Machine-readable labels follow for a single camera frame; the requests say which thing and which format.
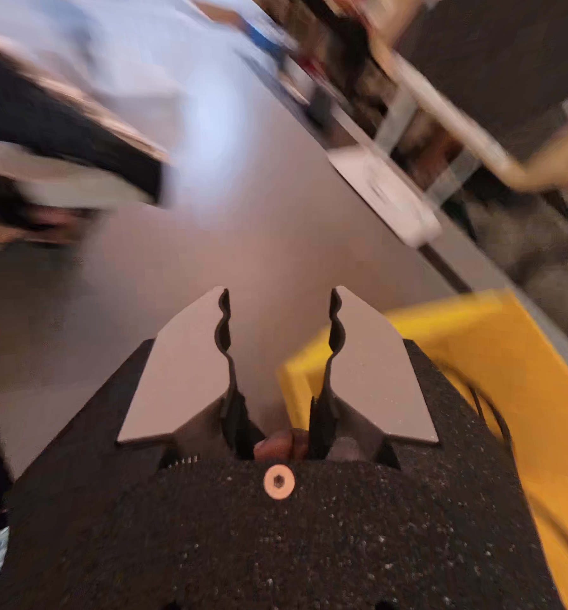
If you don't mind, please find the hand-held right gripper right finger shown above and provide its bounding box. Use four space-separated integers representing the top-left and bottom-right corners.
309 285 440 446

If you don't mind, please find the yellow plastic bin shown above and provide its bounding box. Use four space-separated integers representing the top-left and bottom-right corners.
278 290 568 610

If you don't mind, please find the person's right hand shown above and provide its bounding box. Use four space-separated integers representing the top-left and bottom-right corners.
254 429 309 462

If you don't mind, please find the black board on white stand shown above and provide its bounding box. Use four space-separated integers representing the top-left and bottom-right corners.
328 0 568 247

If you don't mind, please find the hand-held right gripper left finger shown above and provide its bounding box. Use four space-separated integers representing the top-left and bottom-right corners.
116 286 247 453

